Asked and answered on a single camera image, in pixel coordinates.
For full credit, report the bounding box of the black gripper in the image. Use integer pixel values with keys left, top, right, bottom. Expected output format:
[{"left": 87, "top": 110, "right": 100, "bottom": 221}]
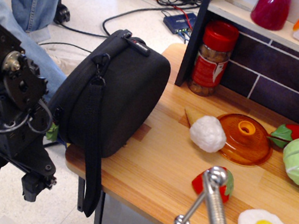
[{"left": 0, "top": 138, "right": 57, "bottom": 202}]

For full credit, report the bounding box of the black zipper bag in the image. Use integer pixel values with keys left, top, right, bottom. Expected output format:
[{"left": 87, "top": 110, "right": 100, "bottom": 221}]
[{"left": 49, "top": 29, "right": 171, "bottom": 216}]

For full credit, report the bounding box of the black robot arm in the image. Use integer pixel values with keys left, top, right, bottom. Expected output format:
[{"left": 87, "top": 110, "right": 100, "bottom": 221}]
[{"left": 0, "top": 25, "right": 56, "bottom": 202}]

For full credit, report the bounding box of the black chair caster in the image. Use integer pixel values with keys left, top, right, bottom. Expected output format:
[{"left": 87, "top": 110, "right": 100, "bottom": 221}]
[{"left": 54, "top": 0, "right": 71, "bottom": 24}]

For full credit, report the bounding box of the white ice cream cone toy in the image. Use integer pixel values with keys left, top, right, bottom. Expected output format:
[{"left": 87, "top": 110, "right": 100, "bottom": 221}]
[{"left": 185, "top": 107, "right": 227, "bottom": 153}]

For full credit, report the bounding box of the red pepper toy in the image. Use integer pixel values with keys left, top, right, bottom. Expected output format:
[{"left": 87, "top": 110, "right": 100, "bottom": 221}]
[{"left": 191, "top": 167, "right": 234, "bottom": 203}]

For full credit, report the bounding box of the person leg in jeans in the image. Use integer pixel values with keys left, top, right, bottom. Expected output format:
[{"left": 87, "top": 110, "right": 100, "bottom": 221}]
[{"left": 0, "top": 0, "right": 66, "bottom": 101}]

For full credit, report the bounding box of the orange transparent pot lid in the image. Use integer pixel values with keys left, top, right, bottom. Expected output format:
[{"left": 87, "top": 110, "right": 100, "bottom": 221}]
[{"left": 217, "top": 113, "right": 273, "bottom": 166}]

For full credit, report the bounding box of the red lid snack jar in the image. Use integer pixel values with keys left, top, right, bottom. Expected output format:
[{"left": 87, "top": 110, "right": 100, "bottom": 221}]
[{"left": 187, "top": 20, "right": 239, "bottom": 96}]

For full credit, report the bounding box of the red strawberry toy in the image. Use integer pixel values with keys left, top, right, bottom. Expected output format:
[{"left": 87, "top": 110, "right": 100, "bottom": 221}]
[{"left": 268, "top": 124, "right": 299, "bottom": 148}]

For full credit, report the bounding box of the wooden toy kitchen shelf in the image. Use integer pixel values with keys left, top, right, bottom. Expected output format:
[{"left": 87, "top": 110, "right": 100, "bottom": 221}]
[{"left": 175, "top": 0, "right": 299, "bottom": 123}]

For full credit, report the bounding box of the magenta toy vase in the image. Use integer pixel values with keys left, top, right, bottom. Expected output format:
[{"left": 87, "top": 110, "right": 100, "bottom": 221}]
[{"left": 250, "top": 0, "right": 291, "bottom": 31}]

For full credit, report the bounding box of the black floor cable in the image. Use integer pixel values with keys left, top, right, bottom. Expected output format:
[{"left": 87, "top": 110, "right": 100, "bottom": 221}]
[{"left": 39, "top": 0, "right": 196, "bottom": 70}]

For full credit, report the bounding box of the blue network switch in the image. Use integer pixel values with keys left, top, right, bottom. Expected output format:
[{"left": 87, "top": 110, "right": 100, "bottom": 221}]
[{"left": 163, "top": 12, "right": 197, "bottom": 34}]

